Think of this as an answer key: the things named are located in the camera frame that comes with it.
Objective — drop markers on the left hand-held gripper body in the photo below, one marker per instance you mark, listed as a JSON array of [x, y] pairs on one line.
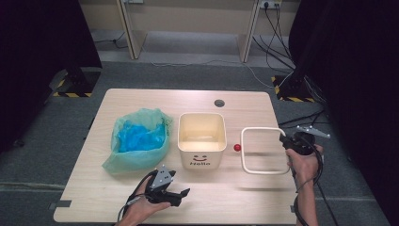
[[160, 191]]

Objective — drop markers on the green trash bag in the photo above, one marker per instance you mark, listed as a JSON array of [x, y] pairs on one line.
[[138, 160]]

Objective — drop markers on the grey tape strip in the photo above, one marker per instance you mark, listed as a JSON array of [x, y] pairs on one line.
[[61, 204]]

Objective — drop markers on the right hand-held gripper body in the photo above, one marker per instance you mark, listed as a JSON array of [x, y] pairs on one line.
[[302, 144]]

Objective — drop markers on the white trash bin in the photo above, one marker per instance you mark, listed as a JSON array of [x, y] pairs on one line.
[[200, 157]]

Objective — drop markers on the person's right hand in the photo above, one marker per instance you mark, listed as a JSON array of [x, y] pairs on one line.
[[306, 168]]

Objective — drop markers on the beige office desk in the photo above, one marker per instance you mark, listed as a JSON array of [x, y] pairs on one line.
[[133, 40]]

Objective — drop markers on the person's left hand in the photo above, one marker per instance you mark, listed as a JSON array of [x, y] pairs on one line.
[[141, 208]]

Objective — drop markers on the white wall socket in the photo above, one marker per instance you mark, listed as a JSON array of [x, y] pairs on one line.
[[270, 3]]

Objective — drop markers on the black curtain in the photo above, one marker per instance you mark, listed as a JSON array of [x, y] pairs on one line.
[[360, 78], [37, 62]]

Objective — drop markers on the black stand base hazard stripes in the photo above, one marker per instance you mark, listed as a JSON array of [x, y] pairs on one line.
[[291, 89], [78, 83]]

